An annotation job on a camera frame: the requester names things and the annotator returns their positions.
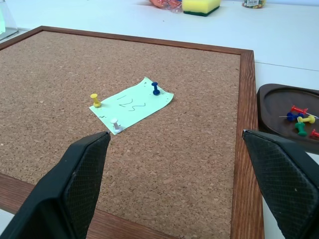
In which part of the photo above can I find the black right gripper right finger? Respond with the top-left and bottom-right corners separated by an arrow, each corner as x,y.
242,129 -> 319,239

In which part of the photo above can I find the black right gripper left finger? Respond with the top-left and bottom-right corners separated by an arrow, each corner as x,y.
0,130 -> 111,239

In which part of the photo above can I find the white push pin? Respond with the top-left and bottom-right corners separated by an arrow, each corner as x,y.
110,118 -> 123,133

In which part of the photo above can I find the yellow push pin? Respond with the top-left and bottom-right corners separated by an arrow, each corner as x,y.
297,115 -> 319,124
90,93 -> 102,108

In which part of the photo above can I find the light green paper note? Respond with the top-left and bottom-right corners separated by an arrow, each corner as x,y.
89,76 -> 174,135

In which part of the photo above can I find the green push pin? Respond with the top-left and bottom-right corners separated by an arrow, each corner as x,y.
295,121 -> 307,136

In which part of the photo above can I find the wood framed cork board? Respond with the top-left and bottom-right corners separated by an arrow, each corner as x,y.
0,25 -> 265,239

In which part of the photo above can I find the small glass jar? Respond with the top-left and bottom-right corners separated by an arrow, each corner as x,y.
241,0 -> 267,9

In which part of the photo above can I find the dark brown wooden tray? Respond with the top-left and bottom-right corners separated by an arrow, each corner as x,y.
256,83 -> 319,154

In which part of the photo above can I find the yellow green sponge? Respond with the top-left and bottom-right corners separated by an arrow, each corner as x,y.
181,0 -> 221,17

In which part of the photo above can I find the clear bag of orange pieces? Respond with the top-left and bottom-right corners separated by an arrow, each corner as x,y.
149,0 -> 185,13

